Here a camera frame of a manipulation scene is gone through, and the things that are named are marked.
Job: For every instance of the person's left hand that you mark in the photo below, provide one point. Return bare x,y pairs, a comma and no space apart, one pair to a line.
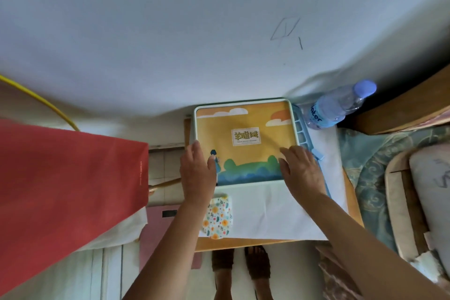
197,176

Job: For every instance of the person's right hand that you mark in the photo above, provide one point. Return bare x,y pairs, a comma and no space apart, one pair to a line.
304,173

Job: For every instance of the person's left thumb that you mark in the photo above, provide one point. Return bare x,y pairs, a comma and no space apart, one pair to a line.
212,164

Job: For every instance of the person's right thumb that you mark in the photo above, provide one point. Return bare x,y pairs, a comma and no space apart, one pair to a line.
284,169

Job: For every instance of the yellow illustrated box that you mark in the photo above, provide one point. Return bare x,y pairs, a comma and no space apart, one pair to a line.
246,134

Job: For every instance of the person's right forearm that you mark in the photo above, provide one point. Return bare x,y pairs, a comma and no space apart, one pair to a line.
358,250

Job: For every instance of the person's left forearm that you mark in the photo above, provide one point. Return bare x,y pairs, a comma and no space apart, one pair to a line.
168,250

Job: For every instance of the white cloth sheet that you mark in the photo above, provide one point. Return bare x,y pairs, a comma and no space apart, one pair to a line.
274,212

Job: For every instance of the blue ice cube tray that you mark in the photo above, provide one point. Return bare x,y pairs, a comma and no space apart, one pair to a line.
303,127

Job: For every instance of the wooden stick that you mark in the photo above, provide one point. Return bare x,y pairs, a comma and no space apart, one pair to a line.
165,184

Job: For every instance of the floral patterned cloth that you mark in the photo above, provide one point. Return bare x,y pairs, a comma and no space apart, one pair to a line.
218,219

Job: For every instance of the clear plastic water bottle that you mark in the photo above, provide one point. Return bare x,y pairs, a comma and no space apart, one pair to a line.
332,106

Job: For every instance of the blue patterned bedsheet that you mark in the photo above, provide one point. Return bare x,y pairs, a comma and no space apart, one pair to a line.
369,169

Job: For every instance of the pink bathroom scale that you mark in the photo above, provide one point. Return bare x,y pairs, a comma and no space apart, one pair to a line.
154,233

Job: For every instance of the brown slipper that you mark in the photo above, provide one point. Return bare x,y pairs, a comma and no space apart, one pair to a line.
258,263
223,260

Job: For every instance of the pink checked cloth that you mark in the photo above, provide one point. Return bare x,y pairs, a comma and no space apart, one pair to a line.
334,275

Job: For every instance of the beige pillow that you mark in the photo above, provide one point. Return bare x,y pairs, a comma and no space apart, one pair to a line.
400,212

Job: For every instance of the wooden headboard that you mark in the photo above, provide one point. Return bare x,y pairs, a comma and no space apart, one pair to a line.
404,103

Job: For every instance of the red paper bag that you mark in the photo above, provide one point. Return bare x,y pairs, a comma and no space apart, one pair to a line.
66,190

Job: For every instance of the white pillow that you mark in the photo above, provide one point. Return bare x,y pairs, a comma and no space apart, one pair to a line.
434,190

